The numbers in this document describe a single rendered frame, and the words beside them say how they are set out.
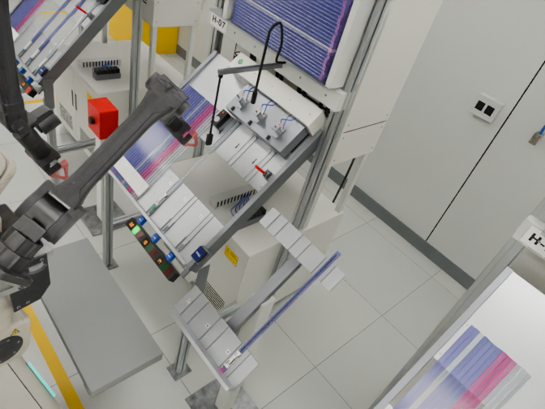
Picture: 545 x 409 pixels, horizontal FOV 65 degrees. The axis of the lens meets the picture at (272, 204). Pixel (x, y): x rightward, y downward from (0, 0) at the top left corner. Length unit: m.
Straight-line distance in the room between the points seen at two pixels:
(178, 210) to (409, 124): 1.88
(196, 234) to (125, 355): 0.48
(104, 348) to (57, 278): 0.34
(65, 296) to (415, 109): 2.36
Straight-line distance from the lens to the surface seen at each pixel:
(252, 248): 1.88
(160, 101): 0.99
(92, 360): 1.54
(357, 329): 2.60
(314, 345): 2.43
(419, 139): 3.09
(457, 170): 3.01
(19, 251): 0.99
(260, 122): 1.66
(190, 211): 1.70
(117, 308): 1.65
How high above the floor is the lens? 1.94
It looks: 38 degrees down
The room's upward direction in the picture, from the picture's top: 18 degrees clockwise
